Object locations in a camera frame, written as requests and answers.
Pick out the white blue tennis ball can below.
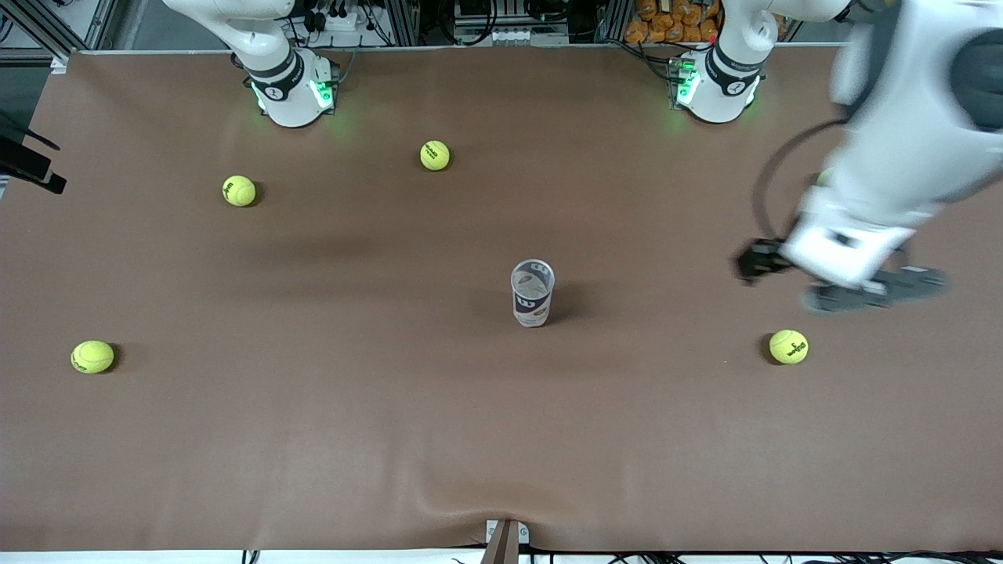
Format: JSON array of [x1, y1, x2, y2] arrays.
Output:
[[510, 258, 556, 328]]

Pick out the yellow Wilson 3 tennis ball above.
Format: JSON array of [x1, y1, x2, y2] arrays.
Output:
[[769, 329, 809, 365]]

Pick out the orange packaged items pile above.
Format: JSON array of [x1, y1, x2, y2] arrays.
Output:
[[625, 0, 722, 44]]

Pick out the white terminal strip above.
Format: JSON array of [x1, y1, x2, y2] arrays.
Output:
[[492, 27, 570, 45]]

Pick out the white power strip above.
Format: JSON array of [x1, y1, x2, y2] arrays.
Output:
[[302, 0, 378, 34]]

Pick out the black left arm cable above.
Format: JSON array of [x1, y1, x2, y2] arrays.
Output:
[[751, 117, 851, 244]]

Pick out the aluminium frame profile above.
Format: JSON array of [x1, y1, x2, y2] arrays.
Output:
[[599, 0, 632, 42], [16, 0, 75, 65], [384, 0, 420, 45]]

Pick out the grey metal camera bracket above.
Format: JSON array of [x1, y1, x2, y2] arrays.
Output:
[[480, 519, 530, 564]]

